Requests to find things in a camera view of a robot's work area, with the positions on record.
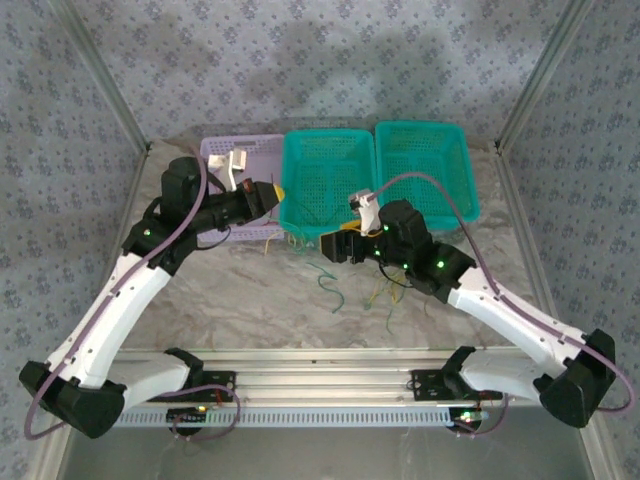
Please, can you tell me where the lilac perforated plastic basket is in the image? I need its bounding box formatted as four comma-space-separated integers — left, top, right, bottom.
199, 133, 289, 244

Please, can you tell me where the teal perforated plastic basket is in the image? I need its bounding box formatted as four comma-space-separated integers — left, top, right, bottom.
278, 128, 384, 241
374, 119, 482, 227

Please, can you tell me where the right controller board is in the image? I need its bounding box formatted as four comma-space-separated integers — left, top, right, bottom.
448, 407, 489, 426

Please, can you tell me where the controller board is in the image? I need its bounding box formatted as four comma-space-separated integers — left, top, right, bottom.
167, 407, 210, 424
448, 407, 489, 426

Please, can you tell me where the left controller board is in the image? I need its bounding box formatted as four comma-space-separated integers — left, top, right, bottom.
167, 407, 210, 424

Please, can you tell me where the aluminium side rail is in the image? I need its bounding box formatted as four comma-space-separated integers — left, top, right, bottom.
29, 142, 151, 480
494, 142, 621, 480

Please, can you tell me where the thick green wire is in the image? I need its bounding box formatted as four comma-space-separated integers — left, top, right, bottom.
307, 262, 347, 315

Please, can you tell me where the thin green-yellow wire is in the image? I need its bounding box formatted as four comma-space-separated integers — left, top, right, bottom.
385, 279, 407, 336
363, 277, 391, 310

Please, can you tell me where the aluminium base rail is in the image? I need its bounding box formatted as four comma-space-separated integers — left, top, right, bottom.
114, 347, 599, 416

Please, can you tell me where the aluminium frame post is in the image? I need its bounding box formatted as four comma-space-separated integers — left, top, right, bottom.
49, 0, 154, 154
494, 0, 599, 151

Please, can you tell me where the black right mount plate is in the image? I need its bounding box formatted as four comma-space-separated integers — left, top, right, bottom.
410, 368, 504, 401

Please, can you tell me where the black mount plate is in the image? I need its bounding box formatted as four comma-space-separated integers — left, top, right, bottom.
410, 368, 504, 401
144, 369, 237, 404

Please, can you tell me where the slotted grey cable duct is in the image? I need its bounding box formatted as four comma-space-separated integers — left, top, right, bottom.
74, 403, 589, 430

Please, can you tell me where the black left mount plate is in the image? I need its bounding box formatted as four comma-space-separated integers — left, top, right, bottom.
144, 369, 237, 404

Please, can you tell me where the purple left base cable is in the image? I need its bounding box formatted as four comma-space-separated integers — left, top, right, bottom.
167, 387, 241, 444

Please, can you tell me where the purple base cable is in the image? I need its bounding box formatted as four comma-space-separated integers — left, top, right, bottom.
167, 387, 241, 444
452, 372, 512, 440

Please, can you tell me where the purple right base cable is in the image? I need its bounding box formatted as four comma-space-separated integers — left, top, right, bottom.
452, 372, 512, 440

